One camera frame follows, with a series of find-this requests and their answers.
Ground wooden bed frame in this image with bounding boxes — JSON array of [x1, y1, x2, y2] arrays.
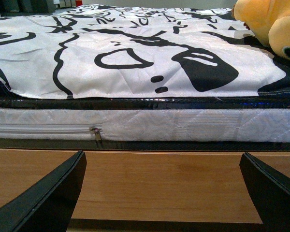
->
[[0, 149, 290, 223]]

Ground black and white patterned bedsheet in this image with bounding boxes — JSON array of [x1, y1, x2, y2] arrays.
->
[[0, 4, 290, 100]]

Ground metal zipper pull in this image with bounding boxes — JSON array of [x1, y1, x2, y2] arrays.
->
[[89, 127, 103, 148]]

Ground red bucket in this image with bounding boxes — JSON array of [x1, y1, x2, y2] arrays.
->
[[75, 0, 83, 7]]

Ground orange plush dinosaur toy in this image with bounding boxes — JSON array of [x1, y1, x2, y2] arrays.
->
[[232, 0, 290, 60]]

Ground white quilted mattress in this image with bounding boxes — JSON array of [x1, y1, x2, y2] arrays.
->
[[0, 95, 290, 151]]

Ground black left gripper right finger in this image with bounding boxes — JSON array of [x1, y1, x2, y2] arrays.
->
[[239, 152, 290, 232]]

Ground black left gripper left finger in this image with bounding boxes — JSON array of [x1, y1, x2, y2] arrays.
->
[[0, 150, 87, 232]]

